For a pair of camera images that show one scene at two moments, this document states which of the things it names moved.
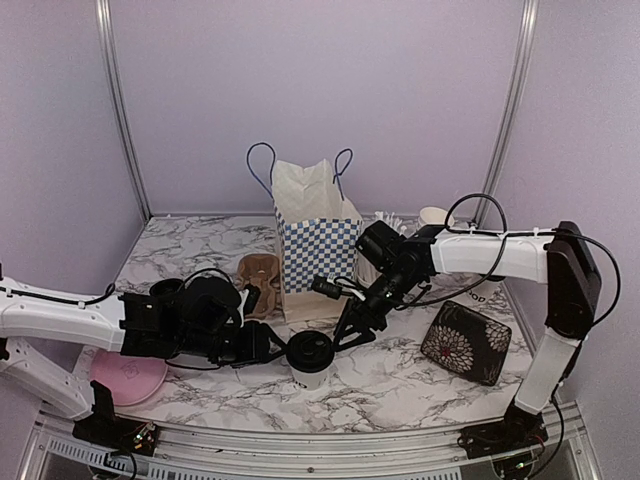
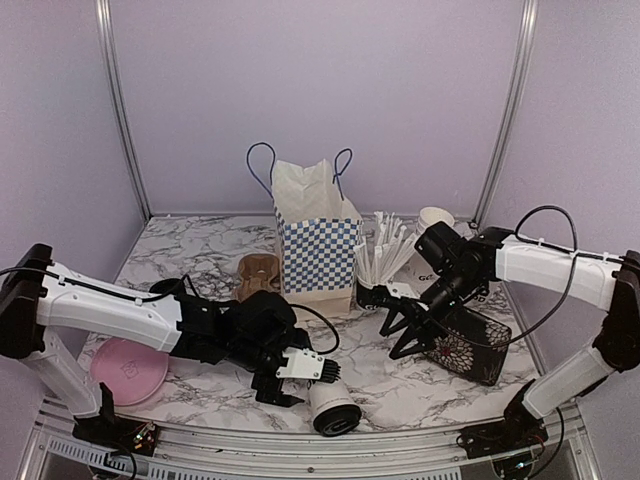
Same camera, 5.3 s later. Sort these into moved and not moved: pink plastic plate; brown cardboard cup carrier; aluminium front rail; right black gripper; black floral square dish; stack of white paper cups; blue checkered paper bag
Moved: right black gripper
Not moved: stack of white paper cups; blue checkered paper bag; brown cardboard cup carrier; aluminium front rail; black floral square dish; pink plastic plate
